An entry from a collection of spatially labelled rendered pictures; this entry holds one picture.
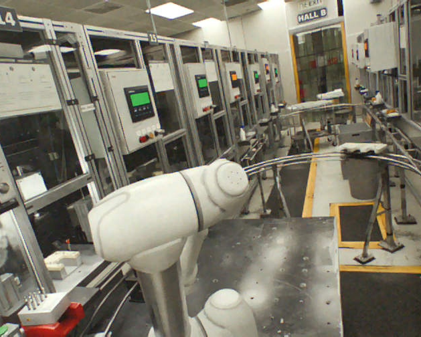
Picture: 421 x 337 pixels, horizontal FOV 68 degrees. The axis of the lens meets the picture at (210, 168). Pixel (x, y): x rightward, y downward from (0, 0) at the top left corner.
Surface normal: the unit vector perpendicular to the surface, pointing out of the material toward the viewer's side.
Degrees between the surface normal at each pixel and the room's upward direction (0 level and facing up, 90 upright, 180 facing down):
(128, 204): 42
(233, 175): 61
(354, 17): 90
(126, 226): 72
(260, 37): 90
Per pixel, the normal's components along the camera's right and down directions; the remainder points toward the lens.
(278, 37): -0.33, 0.31
